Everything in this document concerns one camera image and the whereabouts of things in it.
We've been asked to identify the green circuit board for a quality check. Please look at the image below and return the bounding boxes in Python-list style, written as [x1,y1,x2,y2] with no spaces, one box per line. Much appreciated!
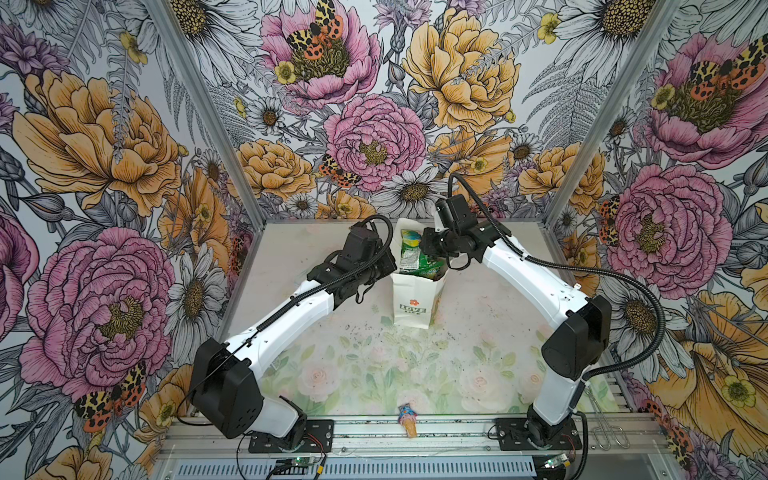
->
[275,457,320,470]
[542,453,571,469]

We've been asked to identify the metal wire hooks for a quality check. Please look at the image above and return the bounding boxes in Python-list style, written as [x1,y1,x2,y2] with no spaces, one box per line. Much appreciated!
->
[585,387,631,451]

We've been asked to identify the green circuit board right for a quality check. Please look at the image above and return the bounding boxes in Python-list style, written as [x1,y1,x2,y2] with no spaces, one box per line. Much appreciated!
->
[542,453,571,469]

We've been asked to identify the white paper bag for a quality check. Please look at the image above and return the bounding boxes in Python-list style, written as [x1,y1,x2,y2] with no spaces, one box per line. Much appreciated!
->
[390,218,448,329]

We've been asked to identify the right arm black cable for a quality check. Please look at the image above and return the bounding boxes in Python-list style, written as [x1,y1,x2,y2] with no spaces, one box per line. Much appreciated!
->
[446,173,667,480]

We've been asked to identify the ice cream cone toy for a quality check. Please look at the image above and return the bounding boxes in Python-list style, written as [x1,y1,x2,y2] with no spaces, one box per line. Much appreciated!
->
[398,403,418,439]

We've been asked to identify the front aluminium rail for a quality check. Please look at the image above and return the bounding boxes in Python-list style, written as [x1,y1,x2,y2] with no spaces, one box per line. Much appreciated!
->
[155,413,673,460]

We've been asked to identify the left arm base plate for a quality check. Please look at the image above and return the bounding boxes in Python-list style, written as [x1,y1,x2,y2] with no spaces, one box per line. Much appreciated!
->
[248,419,335,454]

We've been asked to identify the green candy packet large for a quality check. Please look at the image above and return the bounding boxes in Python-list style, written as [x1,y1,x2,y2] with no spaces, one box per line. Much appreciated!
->
[398,229,447,281]

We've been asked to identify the aluminium corner post left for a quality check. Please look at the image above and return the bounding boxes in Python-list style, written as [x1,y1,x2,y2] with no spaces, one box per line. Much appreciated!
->
[147,1,266,233]

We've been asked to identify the green circuit board left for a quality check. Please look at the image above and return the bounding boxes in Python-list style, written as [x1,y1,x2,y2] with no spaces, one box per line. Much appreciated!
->
[275,457,320,470]

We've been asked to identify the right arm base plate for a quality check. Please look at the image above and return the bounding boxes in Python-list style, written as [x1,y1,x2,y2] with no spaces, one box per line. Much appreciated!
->
[493,416,583,452]

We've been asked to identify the aluminium corner post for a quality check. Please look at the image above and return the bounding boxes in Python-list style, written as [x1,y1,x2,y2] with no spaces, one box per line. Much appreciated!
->
[542,1,682,228]
[147,1,266,233]

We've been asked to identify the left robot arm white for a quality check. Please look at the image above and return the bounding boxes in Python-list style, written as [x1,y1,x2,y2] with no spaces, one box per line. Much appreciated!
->
[186,215,396,444]

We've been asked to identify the aluminium corner post right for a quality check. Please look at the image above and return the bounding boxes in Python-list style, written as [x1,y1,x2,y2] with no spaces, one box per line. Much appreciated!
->
[542,1,682,228]

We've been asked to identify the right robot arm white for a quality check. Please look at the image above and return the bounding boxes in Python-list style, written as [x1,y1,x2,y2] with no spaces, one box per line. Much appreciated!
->
[422,195,611,449]

